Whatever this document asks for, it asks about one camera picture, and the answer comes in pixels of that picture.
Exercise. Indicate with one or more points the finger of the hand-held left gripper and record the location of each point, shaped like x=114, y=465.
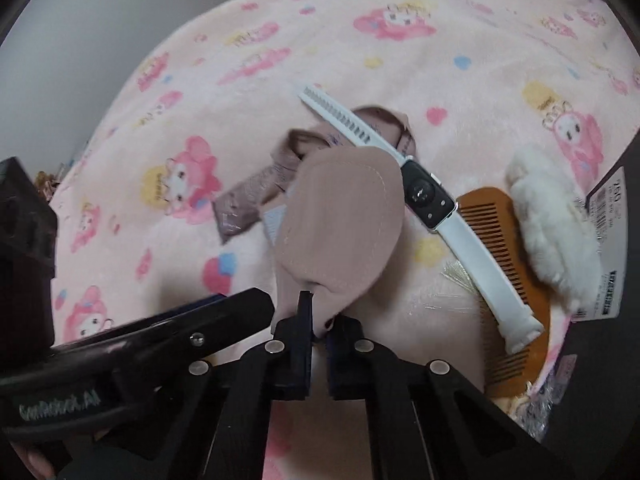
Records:
x=220, y=320

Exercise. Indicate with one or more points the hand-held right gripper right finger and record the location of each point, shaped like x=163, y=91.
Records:
x=334, y=360

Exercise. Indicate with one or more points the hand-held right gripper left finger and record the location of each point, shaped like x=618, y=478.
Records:
x=304, y=312

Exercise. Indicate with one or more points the white smart watch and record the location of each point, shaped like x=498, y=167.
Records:
x=430, y=195

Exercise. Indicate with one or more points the brown wooden comb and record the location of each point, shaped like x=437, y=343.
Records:
x=492, y=220

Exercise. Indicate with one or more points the white fluffy plush item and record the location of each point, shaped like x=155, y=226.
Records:
x=550, y=220

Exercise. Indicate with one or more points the black storage box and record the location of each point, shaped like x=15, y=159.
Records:
x=600, y=360

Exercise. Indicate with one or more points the person's left hand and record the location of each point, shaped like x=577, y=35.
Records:
x=32, y=460

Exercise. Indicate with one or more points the clear plastic bag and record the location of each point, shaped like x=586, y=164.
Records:
x=450, y=282

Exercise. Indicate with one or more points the pink cartoon printed blanket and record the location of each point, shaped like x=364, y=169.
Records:
x=300, y=35

